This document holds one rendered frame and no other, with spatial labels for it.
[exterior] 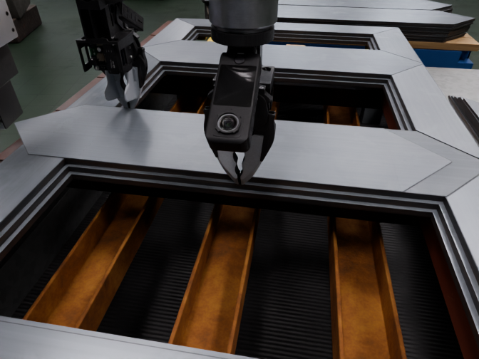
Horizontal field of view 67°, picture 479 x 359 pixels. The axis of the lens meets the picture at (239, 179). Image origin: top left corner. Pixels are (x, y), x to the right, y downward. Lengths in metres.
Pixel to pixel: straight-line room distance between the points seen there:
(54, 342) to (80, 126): 0.41
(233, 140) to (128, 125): 0.35
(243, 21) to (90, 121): 0.40
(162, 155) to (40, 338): 0.31
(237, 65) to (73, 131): 0.37
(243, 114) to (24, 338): 0.29
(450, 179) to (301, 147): 0.22
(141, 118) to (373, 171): 0.41
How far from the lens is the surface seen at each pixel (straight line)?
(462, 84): 1.24
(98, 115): 0.73
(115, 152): 0.61
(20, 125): 0.76
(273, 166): 0.55
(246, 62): 0.41
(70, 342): 0.39
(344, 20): 1.37
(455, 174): 0.62
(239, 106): 0.38
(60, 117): 0.75
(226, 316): 0.56
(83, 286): 0.64
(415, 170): 0.60
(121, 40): 0.64
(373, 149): 0.62
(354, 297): 0.61
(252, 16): 0.40
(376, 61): 1.02
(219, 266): 0.62
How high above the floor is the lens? 1.16
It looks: 37 degrees down
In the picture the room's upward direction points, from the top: straight up
